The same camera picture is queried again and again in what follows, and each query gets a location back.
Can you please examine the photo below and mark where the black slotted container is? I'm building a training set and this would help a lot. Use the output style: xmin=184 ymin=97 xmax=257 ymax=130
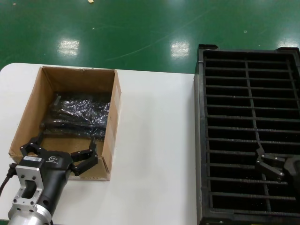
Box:
xmin=194 ymin=44 xmax=300 ymax=225

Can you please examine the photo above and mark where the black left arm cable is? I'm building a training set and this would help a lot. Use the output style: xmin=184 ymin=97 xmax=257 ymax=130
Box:
xmin=0 ymin=163 xmax=17 ymax=197

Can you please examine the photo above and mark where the brown cardboard box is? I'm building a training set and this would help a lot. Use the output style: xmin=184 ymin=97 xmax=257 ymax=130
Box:
xmin=8 ymin=66 xmax=122 ymax=181

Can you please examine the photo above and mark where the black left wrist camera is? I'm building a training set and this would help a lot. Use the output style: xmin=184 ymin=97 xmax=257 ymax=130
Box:
xmin=21 ymin=156 xmax=45 ymax=168

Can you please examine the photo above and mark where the grey antistatic bubble bag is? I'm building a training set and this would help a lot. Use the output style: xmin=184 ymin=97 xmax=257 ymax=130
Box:
xmin=50 ymin=93 xmax=113 ymax=128

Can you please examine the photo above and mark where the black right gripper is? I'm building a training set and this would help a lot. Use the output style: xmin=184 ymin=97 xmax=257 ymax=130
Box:
xmin=255 ymin=145 xmax=300 ymax=186

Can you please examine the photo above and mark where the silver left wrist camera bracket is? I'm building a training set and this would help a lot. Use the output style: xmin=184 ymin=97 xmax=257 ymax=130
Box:
xmin=8 ymin=164 xmax=45 ymax=213

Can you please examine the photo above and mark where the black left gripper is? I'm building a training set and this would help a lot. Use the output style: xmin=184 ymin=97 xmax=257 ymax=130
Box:
xmin=19 ymin=133 xmax=98 ymax=213

